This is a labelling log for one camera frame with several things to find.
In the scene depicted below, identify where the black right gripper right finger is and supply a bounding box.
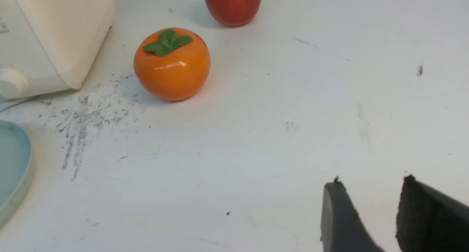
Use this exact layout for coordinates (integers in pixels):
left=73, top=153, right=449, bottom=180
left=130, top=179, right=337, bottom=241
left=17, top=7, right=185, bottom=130
left=396, top=175, right=469, bottom=252

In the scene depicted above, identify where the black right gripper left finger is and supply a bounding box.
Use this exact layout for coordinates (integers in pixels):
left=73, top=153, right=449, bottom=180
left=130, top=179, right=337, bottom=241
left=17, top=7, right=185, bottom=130
left=321, top=177, right=383, bottom=252

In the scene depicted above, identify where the orange persimmon with green leaf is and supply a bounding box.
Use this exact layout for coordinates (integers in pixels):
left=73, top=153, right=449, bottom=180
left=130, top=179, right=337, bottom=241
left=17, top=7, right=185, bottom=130
left=133, top=28, right=211, bottom=101

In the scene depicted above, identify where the red apple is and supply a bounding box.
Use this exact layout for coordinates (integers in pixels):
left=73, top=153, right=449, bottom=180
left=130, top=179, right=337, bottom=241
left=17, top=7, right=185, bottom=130
left=205, top=0, right=261, bottom=27

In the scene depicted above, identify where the light blue round plate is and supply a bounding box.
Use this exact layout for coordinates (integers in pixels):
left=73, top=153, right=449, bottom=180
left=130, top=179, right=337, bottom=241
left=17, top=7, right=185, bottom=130
left=0, top=120, right=35, bottom=227

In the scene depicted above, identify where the white two-slot toaster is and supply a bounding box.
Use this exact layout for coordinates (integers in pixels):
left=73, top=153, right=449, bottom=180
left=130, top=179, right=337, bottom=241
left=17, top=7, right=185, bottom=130
left=0, top=0, right=116, bottom=100

